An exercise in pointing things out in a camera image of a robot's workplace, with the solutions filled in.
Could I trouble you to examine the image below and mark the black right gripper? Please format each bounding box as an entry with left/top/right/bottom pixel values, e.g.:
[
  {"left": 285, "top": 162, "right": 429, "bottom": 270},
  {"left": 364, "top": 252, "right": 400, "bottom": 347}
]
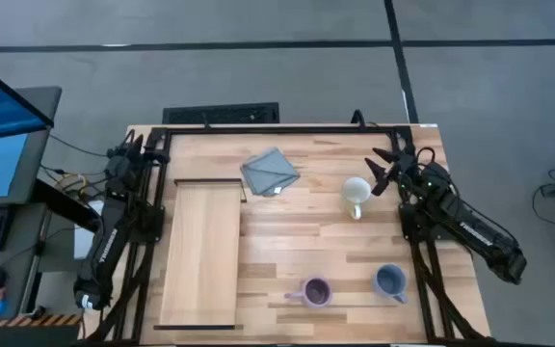
[{"left": 364, "top": 144, "right": 426, "bottom": 197}]

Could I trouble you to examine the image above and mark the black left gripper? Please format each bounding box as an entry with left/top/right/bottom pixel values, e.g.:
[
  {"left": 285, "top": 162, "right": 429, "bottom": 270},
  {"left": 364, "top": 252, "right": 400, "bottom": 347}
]
[{"left": 105, "top": 130, "right": 158, "bottom": 192}]

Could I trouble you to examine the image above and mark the grey folded cloth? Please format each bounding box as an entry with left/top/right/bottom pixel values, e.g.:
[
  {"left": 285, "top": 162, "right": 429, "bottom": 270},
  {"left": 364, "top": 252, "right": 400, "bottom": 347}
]
[{"left": 239, "top": 147, "right": 302, "bottom": 198}]

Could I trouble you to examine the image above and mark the white paper sheet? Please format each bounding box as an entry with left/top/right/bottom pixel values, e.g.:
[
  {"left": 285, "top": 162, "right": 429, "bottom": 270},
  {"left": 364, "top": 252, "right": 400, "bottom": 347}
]
[{"left": 72, "top": 200, "right": 106, "bottom": 261}]

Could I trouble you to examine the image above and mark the hazard striped black bar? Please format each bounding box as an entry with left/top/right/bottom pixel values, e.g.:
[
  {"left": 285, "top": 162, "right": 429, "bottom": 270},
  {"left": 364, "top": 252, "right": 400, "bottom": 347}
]
[{"left": 0, "top": 313, "right": 84, "bottom": 332}]

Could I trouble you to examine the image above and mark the grey computer desk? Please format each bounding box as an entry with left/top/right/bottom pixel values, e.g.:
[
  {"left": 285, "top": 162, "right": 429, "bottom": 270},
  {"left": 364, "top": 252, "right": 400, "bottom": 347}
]
[{"left": 0, "top": 201, "right": 51, "bottom": 347}]

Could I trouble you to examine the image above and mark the blue-grey mug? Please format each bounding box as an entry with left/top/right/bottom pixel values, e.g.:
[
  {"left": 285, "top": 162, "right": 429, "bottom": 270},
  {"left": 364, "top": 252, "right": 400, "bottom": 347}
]
[{"left": 372, "top": 263, "right": 410, "bottom": 305}]

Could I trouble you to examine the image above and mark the cream yellow-green mug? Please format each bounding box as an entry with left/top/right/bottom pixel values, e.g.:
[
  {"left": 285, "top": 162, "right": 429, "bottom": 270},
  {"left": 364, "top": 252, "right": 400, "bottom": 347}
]
[{"left": 339, "top": 176, "right": 373, "bottom": 222}]

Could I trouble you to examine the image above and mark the tangled desk cable bundle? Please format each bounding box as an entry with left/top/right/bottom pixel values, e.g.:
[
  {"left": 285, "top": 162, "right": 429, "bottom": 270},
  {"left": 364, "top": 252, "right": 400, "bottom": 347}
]
[{"left": 40, "top": 133, "right": 113, "bottom": 203}]

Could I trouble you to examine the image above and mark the purple ribbed mug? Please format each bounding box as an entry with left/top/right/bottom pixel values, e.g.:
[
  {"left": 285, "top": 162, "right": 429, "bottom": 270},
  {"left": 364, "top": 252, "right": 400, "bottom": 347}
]
[{"left": 284, "top": 277, "right": 333, "bottom": 309}]

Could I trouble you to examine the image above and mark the black aluminium table frame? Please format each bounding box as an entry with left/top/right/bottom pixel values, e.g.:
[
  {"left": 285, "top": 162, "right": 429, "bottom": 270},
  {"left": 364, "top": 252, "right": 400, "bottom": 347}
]
[{"left": 72, "top": 122, "right": 500, "bottom": 347}]

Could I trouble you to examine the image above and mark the grey framed monitor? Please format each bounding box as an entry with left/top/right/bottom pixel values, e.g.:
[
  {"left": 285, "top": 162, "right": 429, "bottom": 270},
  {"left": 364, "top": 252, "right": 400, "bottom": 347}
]
[{"left": 0, "top": 86, "right": 63, "bottom": 208}]

